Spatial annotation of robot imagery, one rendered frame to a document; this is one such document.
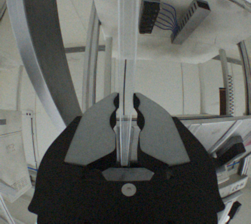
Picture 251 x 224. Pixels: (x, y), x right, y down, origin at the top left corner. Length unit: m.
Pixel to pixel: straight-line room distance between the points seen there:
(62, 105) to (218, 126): 0.25
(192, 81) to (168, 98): 0.52
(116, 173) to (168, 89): 1.78
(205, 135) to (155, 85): 1.72
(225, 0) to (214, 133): 0.40
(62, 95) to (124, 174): 0.22
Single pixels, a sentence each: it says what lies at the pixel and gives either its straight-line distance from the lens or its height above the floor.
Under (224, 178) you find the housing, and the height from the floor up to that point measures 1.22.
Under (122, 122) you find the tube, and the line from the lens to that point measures 0.16.
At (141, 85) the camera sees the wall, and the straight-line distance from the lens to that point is 1.91.
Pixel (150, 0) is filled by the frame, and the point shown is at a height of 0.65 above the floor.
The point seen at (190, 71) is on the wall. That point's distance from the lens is 2.22.
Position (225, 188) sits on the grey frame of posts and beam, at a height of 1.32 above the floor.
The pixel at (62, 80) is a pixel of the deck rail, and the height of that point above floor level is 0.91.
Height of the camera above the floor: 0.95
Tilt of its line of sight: 3 degrees down
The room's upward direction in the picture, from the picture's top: 179 degrees counter-clockwise
